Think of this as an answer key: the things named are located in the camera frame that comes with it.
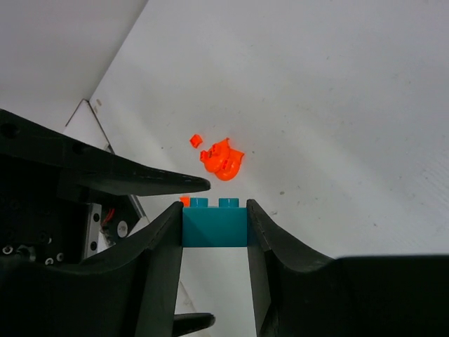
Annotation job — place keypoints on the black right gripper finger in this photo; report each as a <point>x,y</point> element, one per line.
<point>298,291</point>

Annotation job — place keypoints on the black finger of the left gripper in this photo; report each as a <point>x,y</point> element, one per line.
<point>187,323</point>

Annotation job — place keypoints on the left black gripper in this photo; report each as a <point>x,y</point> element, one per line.
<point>47,179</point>

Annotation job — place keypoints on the teal small lego brick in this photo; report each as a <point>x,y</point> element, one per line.
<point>222,226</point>

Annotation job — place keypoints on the orange round lego piece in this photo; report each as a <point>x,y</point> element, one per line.
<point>222,160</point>

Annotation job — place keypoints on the tiny orange lego piece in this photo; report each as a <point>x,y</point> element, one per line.
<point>185,201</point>

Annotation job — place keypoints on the small orange square lego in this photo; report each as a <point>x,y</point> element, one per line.
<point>196,140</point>

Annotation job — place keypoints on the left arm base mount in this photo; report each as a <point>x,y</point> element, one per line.
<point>110,223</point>

